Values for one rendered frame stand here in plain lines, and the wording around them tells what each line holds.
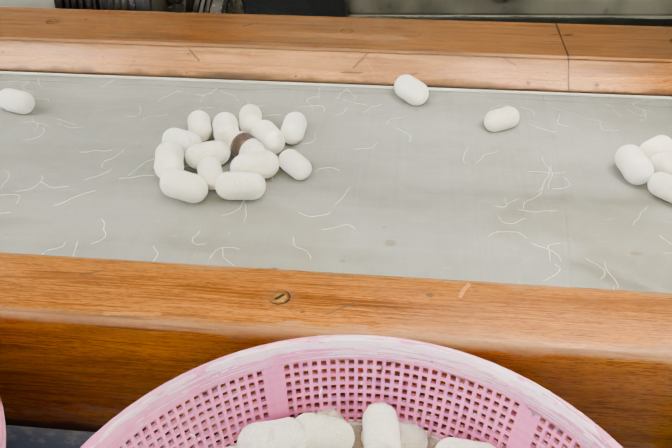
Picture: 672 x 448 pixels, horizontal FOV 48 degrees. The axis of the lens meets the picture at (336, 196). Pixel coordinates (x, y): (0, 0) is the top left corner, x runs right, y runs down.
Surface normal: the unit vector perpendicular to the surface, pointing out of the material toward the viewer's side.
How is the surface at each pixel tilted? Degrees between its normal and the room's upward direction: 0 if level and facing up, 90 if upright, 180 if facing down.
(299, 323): 0
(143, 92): 0
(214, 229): 0
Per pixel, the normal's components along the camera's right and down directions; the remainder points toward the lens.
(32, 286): 0.00, -0.84
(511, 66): -0.07, -0.21
